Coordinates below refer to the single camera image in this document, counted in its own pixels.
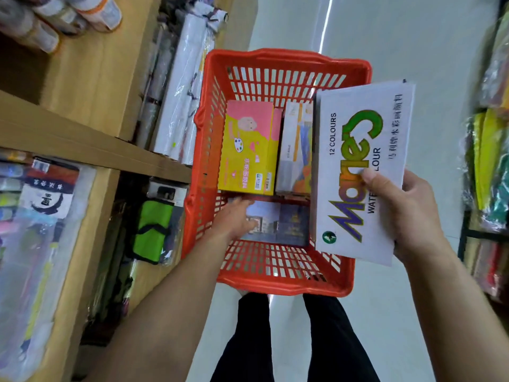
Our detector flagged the clear calligraphy set packet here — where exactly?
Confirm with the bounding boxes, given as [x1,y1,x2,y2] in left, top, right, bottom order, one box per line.
[0,149,98,382]

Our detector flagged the pink and yellow box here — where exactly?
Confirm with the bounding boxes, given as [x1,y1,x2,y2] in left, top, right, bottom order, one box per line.
[217,100,284,196]

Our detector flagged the wooden shelf unit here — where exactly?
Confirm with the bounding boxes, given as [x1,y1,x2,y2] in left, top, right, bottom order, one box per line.
[0,0,259,382]

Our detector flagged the green and black pouch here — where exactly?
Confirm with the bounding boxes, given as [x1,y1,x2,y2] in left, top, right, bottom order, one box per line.
[126,199,176,266]

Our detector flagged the black metal shelf frame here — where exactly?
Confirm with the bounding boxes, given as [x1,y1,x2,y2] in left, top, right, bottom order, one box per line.
[457,211,509,262]

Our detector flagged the person's left hand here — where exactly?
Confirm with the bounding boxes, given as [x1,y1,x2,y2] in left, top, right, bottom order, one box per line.
[208,197,260,252]

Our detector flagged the person's right hand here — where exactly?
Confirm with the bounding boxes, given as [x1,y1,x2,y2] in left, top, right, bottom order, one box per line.
[360,168,453,267]

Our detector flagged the white and orange paint box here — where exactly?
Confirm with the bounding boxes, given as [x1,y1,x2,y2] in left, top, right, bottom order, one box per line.
[275,101,315,195]

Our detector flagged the blue and white flat box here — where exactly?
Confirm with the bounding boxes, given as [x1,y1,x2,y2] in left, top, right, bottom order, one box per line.
[239,201,311,247]

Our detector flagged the orange plastic shopping basket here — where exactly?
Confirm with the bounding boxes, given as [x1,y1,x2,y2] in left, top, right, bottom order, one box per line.
[181,48,373,297]

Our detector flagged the person's left leg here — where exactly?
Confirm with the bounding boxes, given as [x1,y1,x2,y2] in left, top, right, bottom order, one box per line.
[210,292,276,382]

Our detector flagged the person's leg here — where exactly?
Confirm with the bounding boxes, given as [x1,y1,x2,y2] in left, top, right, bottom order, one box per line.
[210,292,276,382]
[302,293,381,382]

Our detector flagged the bundle of wrapped paper rolls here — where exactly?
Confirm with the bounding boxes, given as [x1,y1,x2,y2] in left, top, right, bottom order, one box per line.
[134,0,230,167]

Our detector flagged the white watercolour paint box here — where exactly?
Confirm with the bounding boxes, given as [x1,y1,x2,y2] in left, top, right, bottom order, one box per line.
[311,79,416,267]

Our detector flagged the person's left forearm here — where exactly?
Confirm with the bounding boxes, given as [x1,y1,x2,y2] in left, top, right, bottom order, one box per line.
[85,234,238,382]

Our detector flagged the stack of coloured paper packs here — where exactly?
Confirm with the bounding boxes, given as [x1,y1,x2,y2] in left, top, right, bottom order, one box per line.
[460,0,509,303]

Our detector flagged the person's right forearm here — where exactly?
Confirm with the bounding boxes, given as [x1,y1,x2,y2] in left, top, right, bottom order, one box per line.
[400,246,509,382]

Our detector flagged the person's right leg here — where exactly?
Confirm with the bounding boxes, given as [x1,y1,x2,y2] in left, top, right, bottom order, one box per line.
[302,293,381,382]

